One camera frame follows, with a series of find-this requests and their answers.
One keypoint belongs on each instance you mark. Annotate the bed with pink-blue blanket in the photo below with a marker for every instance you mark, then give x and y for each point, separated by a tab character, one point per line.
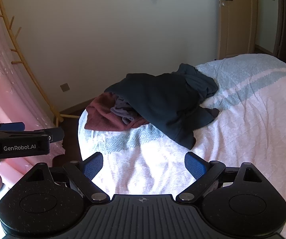
245	129

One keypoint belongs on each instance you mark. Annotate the light wooden door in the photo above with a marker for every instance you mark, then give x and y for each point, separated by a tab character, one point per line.
237	25

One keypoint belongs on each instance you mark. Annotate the wooden coat rack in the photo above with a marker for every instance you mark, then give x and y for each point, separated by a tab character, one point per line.
58	117

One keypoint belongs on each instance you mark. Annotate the large dark garment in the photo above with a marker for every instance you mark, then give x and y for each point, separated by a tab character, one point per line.
157	104

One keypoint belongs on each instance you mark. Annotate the dark charcoal garment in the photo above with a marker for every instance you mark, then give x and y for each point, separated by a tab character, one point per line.
197	79

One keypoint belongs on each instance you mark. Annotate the grey purple garment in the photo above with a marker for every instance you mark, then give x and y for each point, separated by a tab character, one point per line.
123	110

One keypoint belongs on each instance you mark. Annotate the maroon garment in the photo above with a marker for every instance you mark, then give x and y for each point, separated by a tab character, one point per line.
100	119

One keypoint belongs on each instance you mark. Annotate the beige wall socket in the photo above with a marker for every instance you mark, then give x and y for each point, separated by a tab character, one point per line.
65	87

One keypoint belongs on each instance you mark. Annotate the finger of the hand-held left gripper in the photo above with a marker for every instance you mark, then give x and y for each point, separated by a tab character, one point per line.
12	126
56	134

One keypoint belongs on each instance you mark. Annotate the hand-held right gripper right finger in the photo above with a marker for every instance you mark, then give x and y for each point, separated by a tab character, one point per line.
195	165

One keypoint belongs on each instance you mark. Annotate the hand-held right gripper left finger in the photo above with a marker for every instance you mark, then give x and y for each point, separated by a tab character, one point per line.
94	165

